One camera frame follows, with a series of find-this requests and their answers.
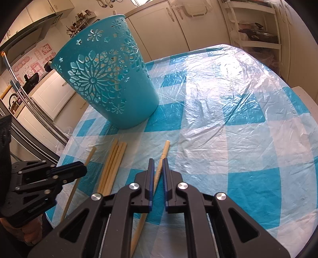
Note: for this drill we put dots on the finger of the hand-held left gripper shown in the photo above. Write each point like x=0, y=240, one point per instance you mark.
x=67, y=166
x=49, y=184

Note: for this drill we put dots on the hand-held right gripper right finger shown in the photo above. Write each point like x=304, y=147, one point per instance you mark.
x=167, y=183

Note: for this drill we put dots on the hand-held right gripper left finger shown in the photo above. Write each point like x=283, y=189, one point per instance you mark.
x=149, y=183

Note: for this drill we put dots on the long wooden chopstick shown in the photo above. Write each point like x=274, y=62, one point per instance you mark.
x=162, y=158

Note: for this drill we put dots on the bunch of wooden chopsticks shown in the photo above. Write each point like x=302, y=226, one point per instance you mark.
x=111, y=168

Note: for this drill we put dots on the teal plastic cutout basket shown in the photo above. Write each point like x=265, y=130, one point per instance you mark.
x=106, y=74

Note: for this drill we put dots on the person's left hand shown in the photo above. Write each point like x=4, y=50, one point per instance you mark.
x=27, y=233

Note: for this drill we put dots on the white base cabinet with stove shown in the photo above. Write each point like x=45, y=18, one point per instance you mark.
x=52, y=91

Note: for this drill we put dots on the blue white checkered tablecloth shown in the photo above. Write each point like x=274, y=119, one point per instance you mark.
x=223, y=124

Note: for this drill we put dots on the dark kettle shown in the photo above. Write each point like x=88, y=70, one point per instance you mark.
x=14, y=101

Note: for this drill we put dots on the black range hood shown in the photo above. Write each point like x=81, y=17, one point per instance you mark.
x=29, y=32

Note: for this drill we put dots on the white base cabinets under sink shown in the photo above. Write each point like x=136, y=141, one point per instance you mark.
x=161, y=29

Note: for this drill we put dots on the small white stool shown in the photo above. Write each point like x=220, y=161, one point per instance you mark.
x=308, y=101

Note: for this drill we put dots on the pot with glass lid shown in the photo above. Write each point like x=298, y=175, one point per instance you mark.
x=260, y=34

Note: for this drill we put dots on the white door-hung bag holder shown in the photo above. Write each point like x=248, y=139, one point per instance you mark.
x=192, y=8

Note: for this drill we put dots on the white base cabinets with drawers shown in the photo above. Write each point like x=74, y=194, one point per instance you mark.
x=290, y=37

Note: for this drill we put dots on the white rolling cart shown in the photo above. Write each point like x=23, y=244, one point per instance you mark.
x=248, y=7

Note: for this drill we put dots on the aluminium sliding door frame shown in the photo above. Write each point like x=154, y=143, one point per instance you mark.
x=29, y=134

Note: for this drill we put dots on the red paper wall decals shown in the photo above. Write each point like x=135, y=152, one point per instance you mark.
x=29, y=62

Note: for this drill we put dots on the wall utensil rack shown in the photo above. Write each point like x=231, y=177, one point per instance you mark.
x=77, y=24

